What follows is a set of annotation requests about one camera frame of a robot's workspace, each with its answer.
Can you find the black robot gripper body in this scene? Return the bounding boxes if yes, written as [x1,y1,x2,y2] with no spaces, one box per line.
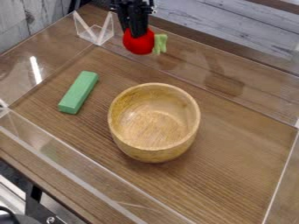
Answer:
[110,0,155,13]

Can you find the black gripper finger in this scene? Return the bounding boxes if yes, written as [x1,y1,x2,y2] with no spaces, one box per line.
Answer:
[117,7,130,31]
[130,7,149,38]

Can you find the red plush strawberry toy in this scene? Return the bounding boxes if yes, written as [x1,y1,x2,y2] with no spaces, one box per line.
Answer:
[123,29,169,55]

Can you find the green rectangular block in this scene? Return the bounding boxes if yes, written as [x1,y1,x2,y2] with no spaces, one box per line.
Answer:
[58,71,99,115]

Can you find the wooden bowl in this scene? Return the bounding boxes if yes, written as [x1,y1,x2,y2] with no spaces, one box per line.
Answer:
[107,82,202,163]

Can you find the clear acrylic tray walls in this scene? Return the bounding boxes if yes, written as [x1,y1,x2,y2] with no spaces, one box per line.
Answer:
[0,7,299,224]

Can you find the black table leg bracket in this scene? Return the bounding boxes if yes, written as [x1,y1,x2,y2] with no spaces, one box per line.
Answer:
[24,185,67,224]

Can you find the black cable under table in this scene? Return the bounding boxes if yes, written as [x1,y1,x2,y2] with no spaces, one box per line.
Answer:
[0,206,22,224]

